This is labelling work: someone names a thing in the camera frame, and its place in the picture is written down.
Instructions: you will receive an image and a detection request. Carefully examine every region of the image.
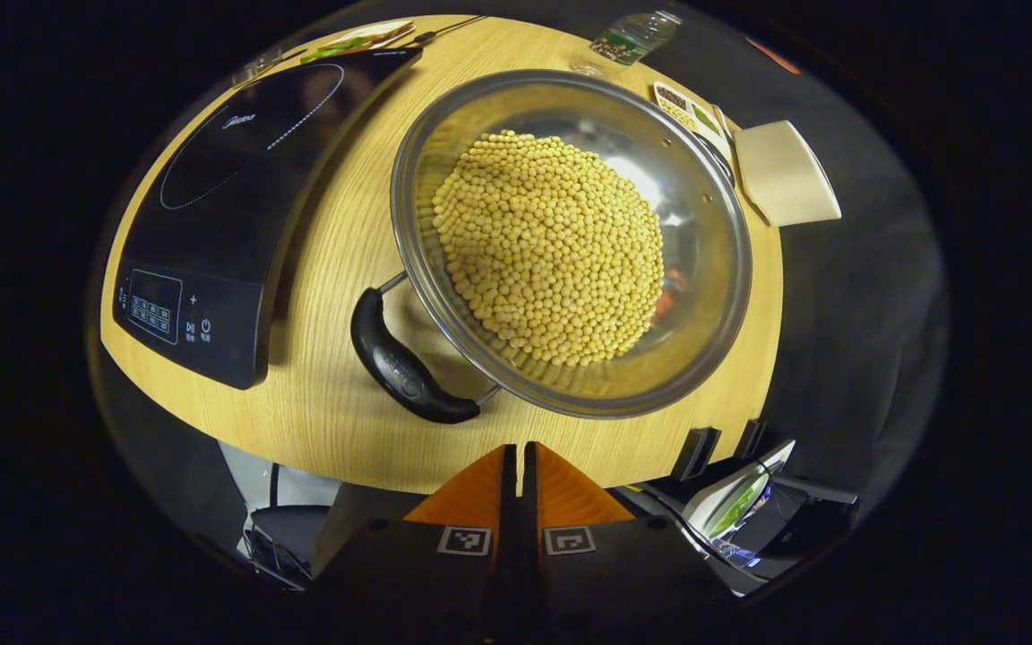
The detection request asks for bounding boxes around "small wire rack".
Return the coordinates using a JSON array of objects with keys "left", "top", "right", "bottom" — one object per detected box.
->
[{"left": 231, "top": 47, "right": 284, "bottom": 87}]

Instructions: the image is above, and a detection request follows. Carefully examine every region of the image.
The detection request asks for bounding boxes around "white framed screen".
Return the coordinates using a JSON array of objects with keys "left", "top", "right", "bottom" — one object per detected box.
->
[{"left": 682, "top": 439, "right": 796, "bottom": 540}]

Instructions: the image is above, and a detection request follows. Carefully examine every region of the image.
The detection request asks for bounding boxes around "sandwich with lettuce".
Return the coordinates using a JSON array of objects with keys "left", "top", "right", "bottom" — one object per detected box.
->
[{"left": 301, "top": 20, "right": 417, "bottom": 64}]

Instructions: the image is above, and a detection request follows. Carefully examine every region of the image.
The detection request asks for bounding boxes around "white toaster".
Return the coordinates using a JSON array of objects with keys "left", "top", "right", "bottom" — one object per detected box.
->
[{"left": 735, "top": 119, "right": 843, "bottom": 228}]

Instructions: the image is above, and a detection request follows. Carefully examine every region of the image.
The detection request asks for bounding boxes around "black induction cooktop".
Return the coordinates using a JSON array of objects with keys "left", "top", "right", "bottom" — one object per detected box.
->
[{"left": 111, "top": 47, "right": 424, "bottom": 391}]

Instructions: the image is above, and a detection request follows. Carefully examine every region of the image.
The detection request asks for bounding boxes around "clear plastic water bottle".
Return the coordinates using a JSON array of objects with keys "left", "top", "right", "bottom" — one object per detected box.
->
[{"left": 589, "top": 9, "right": 684, "bottom": 66}]

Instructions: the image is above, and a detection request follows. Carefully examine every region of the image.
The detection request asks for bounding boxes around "metal spoon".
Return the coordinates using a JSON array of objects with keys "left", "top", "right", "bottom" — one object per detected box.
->
[{"left": 710, "top": 104, "right": 770, "bottom": 225}]

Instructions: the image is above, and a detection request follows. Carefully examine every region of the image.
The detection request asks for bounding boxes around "black table clamp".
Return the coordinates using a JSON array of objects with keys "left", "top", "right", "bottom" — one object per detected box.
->
[
  {"left": 673, "top": 427, "right": 723, "bottom": 482},
  {"left": 735, "top": 418, "right": 769, "bottom": 460}
]

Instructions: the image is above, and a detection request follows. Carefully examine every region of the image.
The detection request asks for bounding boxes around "white divided bean tray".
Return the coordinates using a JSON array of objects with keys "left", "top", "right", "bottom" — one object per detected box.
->
[{"left": 653, "top": 81, "right": 736, "bottom": 162}]

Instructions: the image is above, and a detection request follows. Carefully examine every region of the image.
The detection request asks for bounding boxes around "steel pot with black handles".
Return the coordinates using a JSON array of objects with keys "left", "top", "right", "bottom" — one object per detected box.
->
[{"left": 350, "top": 70, "right": 754, "bottom": 425}]

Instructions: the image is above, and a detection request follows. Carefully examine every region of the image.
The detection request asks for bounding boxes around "black power cable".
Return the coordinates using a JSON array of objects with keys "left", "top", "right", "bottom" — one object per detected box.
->
[{"left": 408, "top": 13, "right": 486, "bottom": 46}]

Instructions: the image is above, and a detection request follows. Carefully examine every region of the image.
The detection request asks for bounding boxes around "pile of yellow soybeans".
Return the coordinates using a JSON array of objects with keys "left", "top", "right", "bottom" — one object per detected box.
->
[{"left": 431, "top": 130, "right": 666, "bottom": 368}]

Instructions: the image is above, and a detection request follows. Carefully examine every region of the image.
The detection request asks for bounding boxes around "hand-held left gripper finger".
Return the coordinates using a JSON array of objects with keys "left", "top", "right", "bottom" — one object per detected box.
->
[
  {"left": 522, "top": 441, "right": 736, "bottom": 628},
  {"left": 314, "top": 443, "right": 519, "bottom": 628}
]

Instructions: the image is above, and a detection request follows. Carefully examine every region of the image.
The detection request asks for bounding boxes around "black chair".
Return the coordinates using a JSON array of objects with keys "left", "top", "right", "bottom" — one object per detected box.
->
[{"left": 243, "top": 461, "right": 334, "bottom": 588}]

